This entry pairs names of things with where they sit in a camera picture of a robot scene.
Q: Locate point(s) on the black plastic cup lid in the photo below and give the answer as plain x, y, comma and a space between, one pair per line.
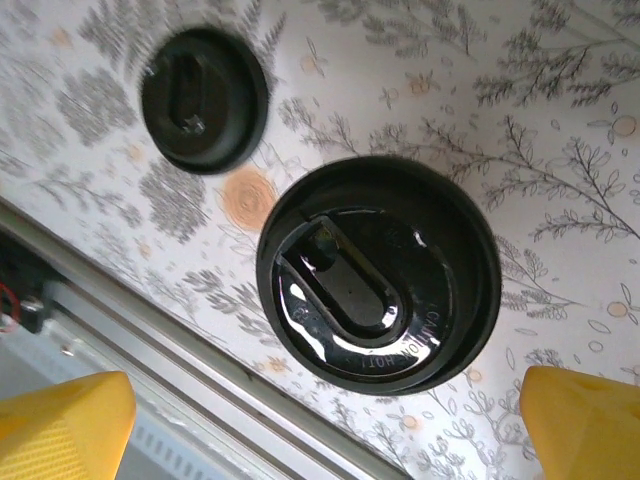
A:
350, 300
225, 100

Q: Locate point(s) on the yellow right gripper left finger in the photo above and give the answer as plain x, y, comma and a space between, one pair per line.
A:
60, 430

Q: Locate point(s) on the aluminium front rail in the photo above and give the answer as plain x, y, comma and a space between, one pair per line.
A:
150, 350

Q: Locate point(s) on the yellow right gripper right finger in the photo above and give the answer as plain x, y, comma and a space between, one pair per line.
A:
590, 430

